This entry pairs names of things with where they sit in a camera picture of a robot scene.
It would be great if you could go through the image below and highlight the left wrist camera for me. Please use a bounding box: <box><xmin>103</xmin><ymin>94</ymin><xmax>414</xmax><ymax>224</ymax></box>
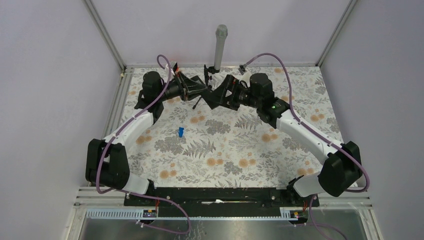
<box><xmin>168</xmin><ymin>61</ymin><xmax>180</xmax><ymax>76</ymax></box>

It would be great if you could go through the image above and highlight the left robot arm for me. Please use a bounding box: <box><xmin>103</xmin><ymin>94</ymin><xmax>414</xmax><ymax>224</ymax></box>
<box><xmin>85</xmin><ymin>71</ymin><xmax>208</xmax><ymax>206</ymax></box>

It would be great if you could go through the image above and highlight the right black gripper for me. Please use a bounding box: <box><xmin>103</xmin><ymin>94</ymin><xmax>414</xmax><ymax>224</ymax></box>
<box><xmin>205</xmin><ymin>74</ymin><xmax>261</xmax><ymax>112</ymax></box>

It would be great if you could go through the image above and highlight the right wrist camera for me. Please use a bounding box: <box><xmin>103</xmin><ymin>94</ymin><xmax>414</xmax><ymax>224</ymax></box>
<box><xmin>238</xmin><ymin>64</ymin><xmax>252</xmax><ymax>83</ymax></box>

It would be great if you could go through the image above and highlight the blue plastic block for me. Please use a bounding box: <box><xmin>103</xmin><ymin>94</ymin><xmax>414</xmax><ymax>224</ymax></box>
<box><xmin>178</xmin><ymin>127</ymin><xmax>184</xmax><ymax>138</ymax></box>

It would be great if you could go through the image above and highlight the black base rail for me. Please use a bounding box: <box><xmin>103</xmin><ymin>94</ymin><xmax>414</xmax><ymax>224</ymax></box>
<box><xmin>124</xmin><ymin>187</ymin><xmax>320</xmax><ymax>218</ymax></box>

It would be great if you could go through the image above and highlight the grey microphone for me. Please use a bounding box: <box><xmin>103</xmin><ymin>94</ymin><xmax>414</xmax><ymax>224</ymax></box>
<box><xmin>213</xmin><ymin>24</ymin><xmax>228</xmax><ymax>72</ymax></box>

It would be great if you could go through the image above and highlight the black remote control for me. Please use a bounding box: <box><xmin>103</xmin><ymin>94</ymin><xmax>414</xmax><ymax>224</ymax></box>
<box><xmin>200</xmin><ymin>88</ymin><xmax>217</xmax><ymax>109</ymax></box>

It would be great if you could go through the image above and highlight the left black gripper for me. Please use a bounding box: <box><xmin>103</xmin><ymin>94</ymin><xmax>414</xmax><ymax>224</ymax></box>
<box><xmin>157</xmin><ymin>71</ymin><xmax>208</xmax><ymax>102</ymax></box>

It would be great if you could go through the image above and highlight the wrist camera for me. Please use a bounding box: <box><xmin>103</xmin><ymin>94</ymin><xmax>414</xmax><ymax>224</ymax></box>
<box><xmin>238</xmin><ymin>64</ymin><xmax>252</xmax><ymax>83</ymax></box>
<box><xmin>168</xmin><ymin>61</ymin><xmax>180</xmax><ymax>76</ymax></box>

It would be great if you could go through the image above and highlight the black microphone tripod stand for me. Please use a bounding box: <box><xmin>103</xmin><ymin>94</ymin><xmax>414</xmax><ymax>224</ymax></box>
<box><xmin>203</xmin><ymin>65</ymin><xmax>219</xmax><ymax>91</ymax></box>

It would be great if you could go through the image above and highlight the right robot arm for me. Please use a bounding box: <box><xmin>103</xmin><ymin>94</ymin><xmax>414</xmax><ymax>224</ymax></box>
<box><xmin>202</xmin><ymin>73</ymin><xmax>364</xmax><ymax>206</ymax></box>

